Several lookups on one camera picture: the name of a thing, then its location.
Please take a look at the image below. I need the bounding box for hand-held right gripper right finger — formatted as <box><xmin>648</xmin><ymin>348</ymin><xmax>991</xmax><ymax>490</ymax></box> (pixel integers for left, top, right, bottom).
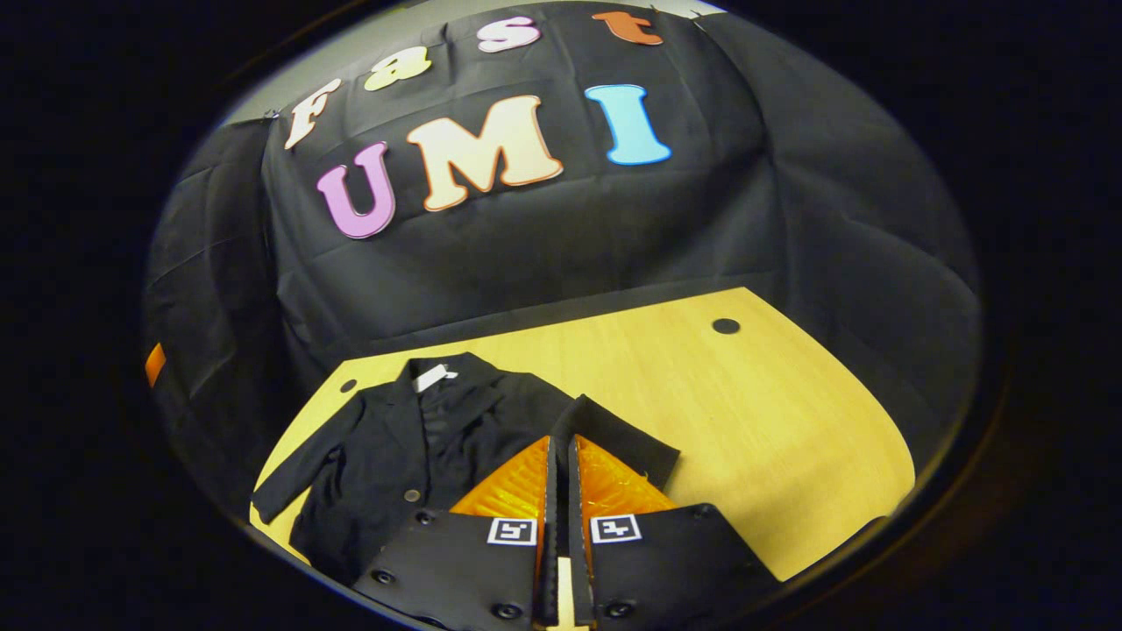
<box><xmin>566</xmin><ymin>434</ymin><xmax>783</xmax><ymax>631</ymax></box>

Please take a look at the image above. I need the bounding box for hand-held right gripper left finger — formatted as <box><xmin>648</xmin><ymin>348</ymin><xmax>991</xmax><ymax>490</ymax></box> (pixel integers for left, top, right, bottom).
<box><xmin>351</xmin><ymin>434</ymin><xmax>562</xmax><ymax>631</ymax></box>

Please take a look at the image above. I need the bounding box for black jacket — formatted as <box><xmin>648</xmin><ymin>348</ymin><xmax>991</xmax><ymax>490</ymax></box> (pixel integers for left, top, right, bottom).
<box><xmin>250</xmin><ymin>352</ymin><xmax>682</xmax><ymax>586</ymax></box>

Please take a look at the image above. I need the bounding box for black backdrop cloth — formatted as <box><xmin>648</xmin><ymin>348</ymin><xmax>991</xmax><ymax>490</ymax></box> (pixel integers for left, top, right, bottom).
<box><xmin>140</xmin><ymin>0</ymin><xmax>983</xmax><ymax>527</ymax></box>

